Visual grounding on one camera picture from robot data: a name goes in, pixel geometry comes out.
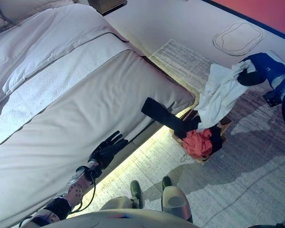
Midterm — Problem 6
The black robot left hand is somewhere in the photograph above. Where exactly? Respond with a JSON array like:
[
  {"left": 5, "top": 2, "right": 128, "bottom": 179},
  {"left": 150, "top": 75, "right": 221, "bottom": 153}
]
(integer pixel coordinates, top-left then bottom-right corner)
[{"left": 89, "top": 130, "right": 129, "bottom": 170}]

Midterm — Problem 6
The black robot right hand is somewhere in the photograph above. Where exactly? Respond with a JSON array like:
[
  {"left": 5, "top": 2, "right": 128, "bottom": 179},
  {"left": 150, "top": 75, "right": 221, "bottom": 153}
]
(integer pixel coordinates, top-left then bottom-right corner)
[{"left": 237, "top": 52, "right": 285, "bottom": 86}]

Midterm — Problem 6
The white garment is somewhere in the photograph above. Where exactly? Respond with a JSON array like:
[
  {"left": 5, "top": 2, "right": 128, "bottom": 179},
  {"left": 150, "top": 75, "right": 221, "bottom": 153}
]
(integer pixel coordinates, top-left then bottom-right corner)
[{"left": 195, "top": 59, "right": 257, "bottom": 133}]

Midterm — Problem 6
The black garment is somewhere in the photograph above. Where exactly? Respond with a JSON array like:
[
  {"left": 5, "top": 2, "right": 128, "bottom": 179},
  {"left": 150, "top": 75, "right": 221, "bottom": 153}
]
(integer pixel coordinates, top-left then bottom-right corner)
[{"left": 141, "top": 97, "right": 226, "bottom": 159}]

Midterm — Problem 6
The orange garment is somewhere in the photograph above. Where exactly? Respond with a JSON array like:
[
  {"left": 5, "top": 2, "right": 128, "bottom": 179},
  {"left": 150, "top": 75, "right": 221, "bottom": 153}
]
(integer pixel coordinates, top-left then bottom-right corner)
[{"left": 182, "top": 128, "right": 214, "bottom": 159}]

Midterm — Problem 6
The brown wicker basket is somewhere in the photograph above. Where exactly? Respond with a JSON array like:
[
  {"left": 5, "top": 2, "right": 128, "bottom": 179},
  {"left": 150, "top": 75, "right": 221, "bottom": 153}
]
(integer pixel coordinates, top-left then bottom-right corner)
[{"left": 172, "top": 108, "right": 232, "bottom": 164}]

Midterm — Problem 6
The grey robot torso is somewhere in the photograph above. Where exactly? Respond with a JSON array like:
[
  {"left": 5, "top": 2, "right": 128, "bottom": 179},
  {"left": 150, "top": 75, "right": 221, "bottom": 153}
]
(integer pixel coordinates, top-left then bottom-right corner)
[{"left": 41, "top": 209, "right": 200, "bottom": 228}]

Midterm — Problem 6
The silver robot right leg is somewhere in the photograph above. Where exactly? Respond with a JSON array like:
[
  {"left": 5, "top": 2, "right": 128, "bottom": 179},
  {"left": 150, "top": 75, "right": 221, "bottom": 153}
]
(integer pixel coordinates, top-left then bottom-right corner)
[{"left": 160, "top": 176, "right": 193, "bottom": 223}]

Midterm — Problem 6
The white textured blanket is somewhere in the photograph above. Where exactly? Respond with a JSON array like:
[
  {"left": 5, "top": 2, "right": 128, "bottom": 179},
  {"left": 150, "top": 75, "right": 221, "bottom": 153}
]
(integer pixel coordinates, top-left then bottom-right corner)
[{"left": 0, "top": 33, "right": 134, "bottom": 151}]

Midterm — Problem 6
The grey streaked rug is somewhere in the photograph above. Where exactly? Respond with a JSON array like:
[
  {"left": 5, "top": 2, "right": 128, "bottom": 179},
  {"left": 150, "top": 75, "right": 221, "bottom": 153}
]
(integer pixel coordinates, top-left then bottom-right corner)
[{"left": 72, "top": 39, "right": 285, "bottom": 228}]

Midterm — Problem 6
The white duvet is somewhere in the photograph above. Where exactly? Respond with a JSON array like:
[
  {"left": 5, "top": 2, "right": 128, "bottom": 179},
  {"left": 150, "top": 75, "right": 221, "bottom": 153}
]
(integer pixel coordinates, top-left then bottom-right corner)
[{"left": 0, "top": 3, "right": 131, "bottom": 119}]

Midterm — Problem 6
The brown nightstand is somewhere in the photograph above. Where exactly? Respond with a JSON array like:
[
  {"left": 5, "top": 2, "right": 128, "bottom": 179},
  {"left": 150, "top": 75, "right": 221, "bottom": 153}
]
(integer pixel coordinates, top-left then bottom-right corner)
[{"left": 87, "top": 0, "right": 128, "bottom": 17}]

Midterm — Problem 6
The plain beige pillow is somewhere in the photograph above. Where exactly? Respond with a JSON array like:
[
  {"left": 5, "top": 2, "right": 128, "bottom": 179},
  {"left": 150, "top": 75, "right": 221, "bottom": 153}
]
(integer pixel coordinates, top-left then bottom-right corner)
[{"left": 0, "top": 0, "right": 76, "bottom": 24}]

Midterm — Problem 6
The line patterned cushion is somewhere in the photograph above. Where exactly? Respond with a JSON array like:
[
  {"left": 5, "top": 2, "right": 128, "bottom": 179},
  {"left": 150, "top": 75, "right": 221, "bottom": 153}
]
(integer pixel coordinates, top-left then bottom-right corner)
[{"left": 0, "top": 0, "right": 15, "bottom": 37}]

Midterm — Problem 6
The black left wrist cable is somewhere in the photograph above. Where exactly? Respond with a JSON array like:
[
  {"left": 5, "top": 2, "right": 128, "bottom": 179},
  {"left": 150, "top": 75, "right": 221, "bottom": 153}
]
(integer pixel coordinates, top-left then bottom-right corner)
[{"left": 72, "top": 172, "right": 97, "bottom": 213}]

